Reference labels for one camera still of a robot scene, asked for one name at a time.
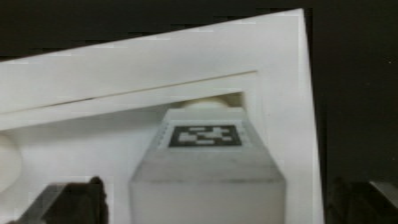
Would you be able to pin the white U-shaped obstacle fence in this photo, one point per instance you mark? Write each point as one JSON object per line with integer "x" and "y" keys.
{"x": 240, "y": 59}

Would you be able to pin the white square tabletop part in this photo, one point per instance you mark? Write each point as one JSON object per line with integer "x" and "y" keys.
{"x": 66, "y": 151}

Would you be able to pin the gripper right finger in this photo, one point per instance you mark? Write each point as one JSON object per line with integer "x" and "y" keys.
{"x": 361, "y": 202}

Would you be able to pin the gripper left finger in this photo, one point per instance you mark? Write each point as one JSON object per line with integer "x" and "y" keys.
{"x": 70, "y": 204}

